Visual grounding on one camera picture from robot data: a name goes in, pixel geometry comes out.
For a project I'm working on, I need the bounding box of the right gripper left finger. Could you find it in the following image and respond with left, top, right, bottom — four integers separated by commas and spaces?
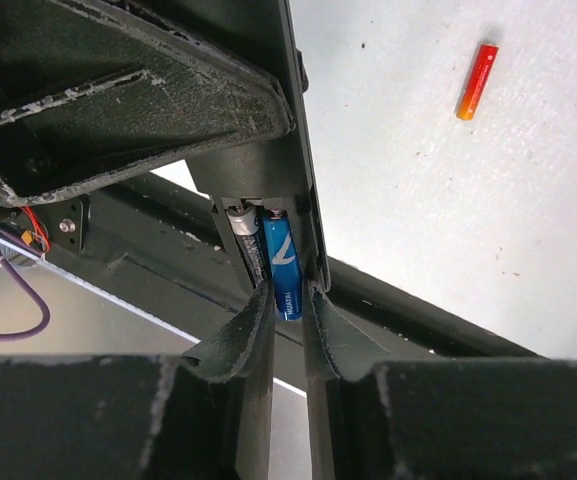
180, 281, 275, 479

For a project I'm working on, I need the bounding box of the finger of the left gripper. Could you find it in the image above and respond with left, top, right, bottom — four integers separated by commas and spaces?
47, 1, 287, 85
0, 65, 295, 208

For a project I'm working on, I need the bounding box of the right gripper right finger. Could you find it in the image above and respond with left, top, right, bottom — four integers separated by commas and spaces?
302, 282, 394, 479

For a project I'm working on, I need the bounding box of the light blue battery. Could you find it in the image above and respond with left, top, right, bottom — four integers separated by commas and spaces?
263, 209, 302, 321

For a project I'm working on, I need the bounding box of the grey silver battery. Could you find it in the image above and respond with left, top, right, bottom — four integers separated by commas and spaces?
226, 204, 270, 287

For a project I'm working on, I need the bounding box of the black remote control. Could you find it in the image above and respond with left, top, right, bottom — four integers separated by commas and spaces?
147, 0, 332, 296

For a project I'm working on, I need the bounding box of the red orange battery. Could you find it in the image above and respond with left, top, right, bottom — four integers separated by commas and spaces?
456, 43, 499, 121

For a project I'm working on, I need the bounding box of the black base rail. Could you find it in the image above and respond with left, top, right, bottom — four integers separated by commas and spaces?
0, 172, 544, 361

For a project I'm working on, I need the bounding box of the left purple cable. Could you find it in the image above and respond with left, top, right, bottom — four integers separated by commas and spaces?
0, 239, 52, 344

